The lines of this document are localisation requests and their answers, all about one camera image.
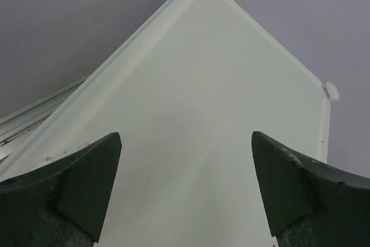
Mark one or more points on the white plastic cube cabinet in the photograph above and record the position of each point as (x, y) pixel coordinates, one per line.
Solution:
(185, 93)

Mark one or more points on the aluminium frame rail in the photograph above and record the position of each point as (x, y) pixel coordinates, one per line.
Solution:
(18, 125)

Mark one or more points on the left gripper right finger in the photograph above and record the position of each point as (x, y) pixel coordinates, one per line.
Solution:
(307, 202)

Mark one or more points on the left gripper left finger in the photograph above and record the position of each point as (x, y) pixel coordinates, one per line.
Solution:
(63, 203)

